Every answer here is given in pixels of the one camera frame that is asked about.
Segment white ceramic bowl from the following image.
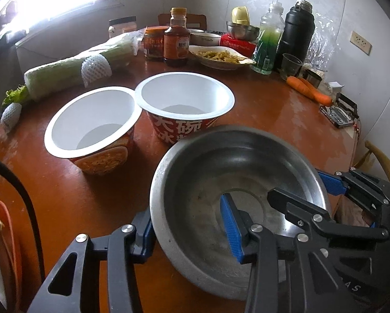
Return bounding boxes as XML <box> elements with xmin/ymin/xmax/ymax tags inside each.
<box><xmin>190</xmin><ymin>32</ymin><xmax>222</xmax><ymax>47</ymax></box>

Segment red tissue box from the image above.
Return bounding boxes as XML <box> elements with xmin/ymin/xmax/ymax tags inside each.
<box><xmin>219</xmin><ymin>33</ymin><xmax>258</xmax><ymax>56</ymax></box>

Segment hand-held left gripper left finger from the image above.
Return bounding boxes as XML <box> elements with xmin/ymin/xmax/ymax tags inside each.
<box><xmin>27</xmin><ymin>210</ymin><xmax>156</xmax><ymax>313</ymax></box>

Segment black cable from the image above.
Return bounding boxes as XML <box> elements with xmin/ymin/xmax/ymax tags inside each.
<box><xmin>0</xmin><ymin>155</ymin><xmax>46</xmax><ymax>279</ymax></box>

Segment brown sauce bottle orange cap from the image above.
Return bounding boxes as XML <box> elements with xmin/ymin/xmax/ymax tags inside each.
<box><xmin>163</xmin><ymin>7</ymin><xmax>191</xmax><ymax>67</ymax></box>

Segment orange plastic plate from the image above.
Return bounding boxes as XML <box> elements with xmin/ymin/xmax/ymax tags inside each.
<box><xmin>0</xmin><ymin>191</ymin><xmax>23</xmax><ymax>313</ymax></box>

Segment white dish with food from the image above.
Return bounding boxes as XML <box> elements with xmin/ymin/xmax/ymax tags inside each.
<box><xmin>188</xmin><ymin>45</ymin><xmax>257</xmax><ymax>70</ymax></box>

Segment paper bowl with red print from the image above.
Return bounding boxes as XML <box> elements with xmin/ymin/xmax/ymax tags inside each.
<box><xmin>134</xmin><ymin>72</ymin><xmax>235</xmax><ymax>146</ymax></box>

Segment red sauce jar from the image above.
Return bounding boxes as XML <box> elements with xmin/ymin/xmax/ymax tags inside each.
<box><xmin>144</xmin><ymin>26</ymin><xmax>169</xmax><ymax>61</ymax></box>

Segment green lettuce leaves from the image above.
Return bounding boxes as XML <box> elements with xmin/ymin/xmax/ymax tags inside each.
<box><xmin>1</xmin><ymin>85</ymin><xmax>31</xmax><ymax>106</ymax></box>

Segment wrapped napa cabbage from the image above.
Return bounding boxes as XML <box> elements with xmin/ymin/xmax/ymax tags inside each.
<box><xmin>24</xmin><ymin>31</ymin><xmax>140</xmax><ymax>100</ymax></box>

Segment fruit in white foam net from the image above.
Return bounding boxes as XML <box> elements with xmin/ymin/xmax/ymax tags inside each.
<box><xmin>81</xmin><ymin>54</ymin><xmax>112</xmax><ymax>88</ymax></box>
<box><xmin>2</xmin><ymin>103</ymin><xmax>22</xmax><ymax>128</ymax></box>

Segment small steel cup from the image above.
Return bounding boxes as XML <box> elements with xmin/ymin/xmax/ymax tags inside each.
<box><xmin>302</xmin><ymin>69</ymin><xmax>324</xmax><ymax>88</ymax></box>

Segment black thermos flask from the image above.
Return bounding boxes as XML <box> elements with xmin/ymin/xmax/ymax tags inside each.
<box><xmin>275</xmin><ymin>1</ymin><xmax>315</xmax><ymax>72</ymax></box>

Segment clear bottle with green liquid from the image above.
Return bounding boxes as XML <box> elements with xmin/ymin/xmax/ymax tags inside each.
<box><xmin>250</xmin><ymin>2</ymin><xmax>285</xmax><ymax>75</ymax></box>

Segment wooden chair with cut-out back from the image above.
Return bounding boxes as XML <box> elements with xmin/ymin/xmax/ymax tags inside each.
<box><xmin>158</xmin><ymin>13</ymin><xmax>207</xmax><ymax>30</ymax></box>

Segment curved wooden chair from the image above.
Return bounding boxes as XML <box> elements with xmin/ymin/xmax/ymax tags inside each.
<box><xmin>354</xmin><ymin>140</ymin><xmax>390</xmax><ymax>186</ymax></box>

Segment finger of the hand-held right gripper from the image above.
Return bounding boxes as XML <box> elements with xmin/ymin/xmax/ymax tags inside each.
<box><xmin>267</xmin><ymin>187</ymin><xmax>390</xmax><ymax>242</ymax></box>
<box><xmin>316</xmin><ymin>168</ymin><xmax>390</xmax><ymax>212</ymax></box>

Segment large steel bowl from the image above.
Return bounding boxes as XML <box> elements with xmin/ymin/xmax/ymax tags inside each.
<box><xmin>149</xmin><ymin>124</ymin><xmax>332</xmax><ymax>300</ymax></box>

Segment clear plastic bag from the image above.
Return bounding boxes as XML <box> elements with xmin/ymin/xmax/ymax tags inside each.
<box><xmin>307</xmin><ymin>11</ymin><xmax>340</xmax><ymax>82</ymax></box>

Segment paper bowl with noodle picture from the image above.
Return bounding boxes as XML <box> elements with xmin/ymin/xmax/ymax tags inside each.
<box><xmin>44</xmin><ymin>86</ymin><xmax>143</xmax><ymax>175</ymax></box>

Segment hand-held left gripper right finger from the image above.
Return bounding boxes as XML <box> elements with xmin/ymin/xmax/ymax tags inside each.
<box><xmin>219</xmin><ymin>193</ymin><xmax>361</xmax><ymax>313</ymax></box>

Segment clear plastic cup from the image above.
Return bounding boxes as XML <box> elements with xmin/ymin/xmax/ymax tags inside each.
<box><xmin>281</xmin><ymin>53</ymin><xmax>304</xmax><ymax>79</ymax></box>

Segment yellow cup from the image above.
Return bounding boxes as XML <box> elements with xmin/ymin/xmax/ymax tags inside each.
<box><xmin>231</xmin><ymin>6</ymin><xmax>250</xmax><ymax>25</ymax></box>

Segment wall power outlet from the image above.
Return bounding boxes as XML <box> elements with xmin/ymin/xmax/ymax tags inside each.
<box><xmin>349</xmin><ymin>31</ymin><xmax>373</xmax><ymax>55</ymax></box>

